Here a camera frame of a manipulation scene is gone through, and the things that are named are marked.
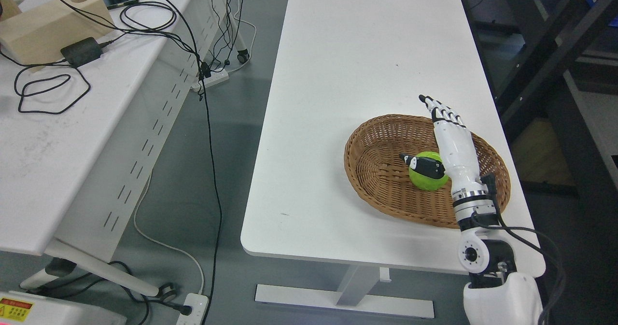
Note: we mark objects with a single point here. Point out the brown wicker basket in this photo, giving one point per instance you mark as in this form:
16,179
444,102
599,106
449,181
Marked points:
380,177

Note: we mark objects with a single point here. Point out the far white power strip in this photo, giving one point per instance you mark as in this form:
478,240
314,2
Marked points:
214,79

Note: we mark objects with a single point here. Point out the white box device warning label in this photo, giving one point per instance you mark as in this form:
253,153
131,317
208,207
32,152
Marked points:
17,308

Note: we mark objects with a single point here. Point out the white table with pedestal leg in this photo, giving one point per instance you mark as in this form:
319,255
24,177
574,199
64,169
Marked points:
340,63

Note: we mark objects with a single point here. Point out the black power adapter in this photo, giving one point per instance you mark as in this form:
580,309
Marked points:
82,52

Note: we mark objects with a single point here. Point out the beige wooden block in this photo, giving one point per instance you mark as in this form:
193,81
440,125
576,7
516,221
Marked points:
37,35

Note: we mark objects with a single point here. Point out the green apple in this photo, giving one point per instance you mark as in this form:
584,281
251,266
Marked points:
427,172

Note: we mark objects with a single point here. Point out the white power strip near device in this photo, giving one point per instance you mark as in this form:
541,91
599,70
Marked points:
198,306

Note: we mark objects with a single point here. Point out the white perforated side desk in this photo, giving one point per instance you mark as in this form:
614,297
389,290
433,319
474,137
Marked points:
70,181

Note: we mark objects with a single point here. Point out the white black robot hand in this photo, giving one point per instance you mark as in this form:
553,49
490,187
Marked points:
455,147

